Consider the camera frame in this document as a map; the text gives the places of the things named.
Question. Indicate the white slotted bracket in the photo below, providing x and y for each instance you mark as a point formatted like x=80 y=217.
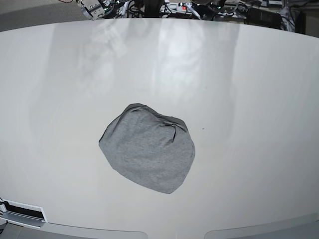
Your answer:
x=22 y=214

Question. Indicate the white power strip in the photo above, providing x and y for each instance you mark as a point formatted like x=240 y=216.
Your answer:
x=201 y=8

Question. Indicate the black power adapter box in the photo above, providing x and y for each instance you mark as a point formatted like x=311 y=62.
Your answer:
x=264 y=18

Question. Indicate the grey t-shirt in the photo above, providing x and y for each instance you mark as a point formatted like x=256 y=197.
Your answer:
x=152 y=150

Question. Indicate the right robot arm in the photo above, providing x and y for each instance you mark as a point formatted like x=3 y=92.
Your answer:
x=96 y=9

